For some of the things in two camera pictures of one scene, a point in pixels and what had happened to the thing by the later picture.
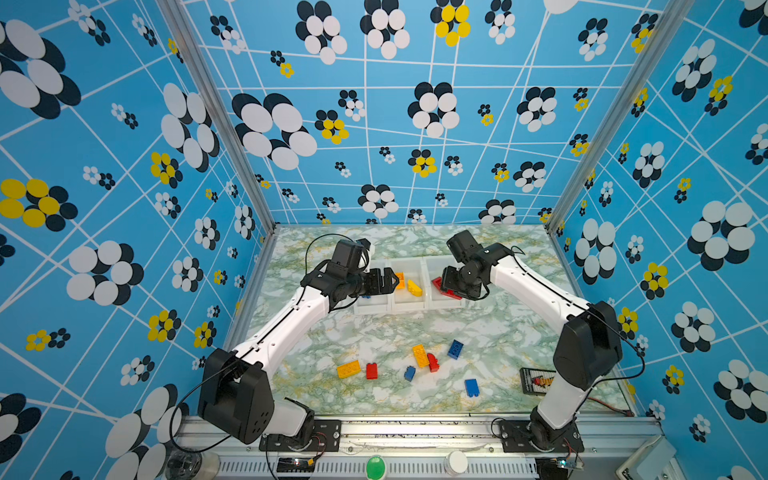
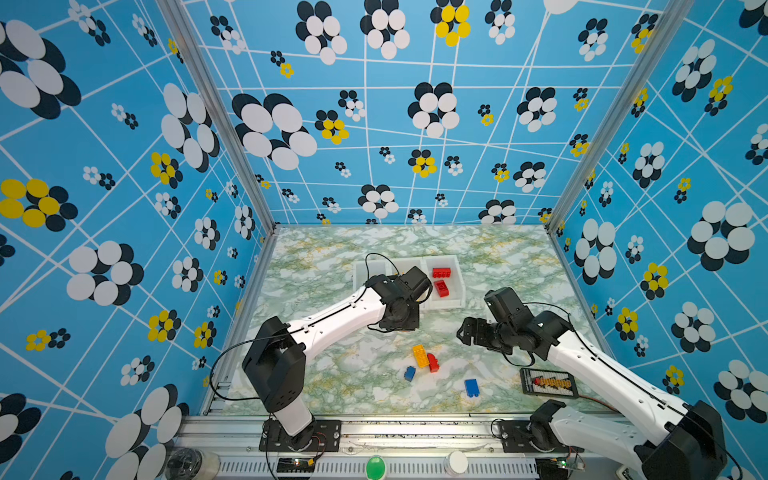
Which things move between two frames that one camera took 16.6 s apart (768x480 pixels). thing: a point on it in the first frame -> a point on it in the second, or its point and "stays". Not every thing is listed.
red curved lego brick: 433,363 stays
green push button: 375,468 stays
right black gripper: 447,276 -> 479,325
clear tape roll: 190,465 stays
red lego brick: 451,294 -> 441,272
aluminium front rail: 614,449 stays
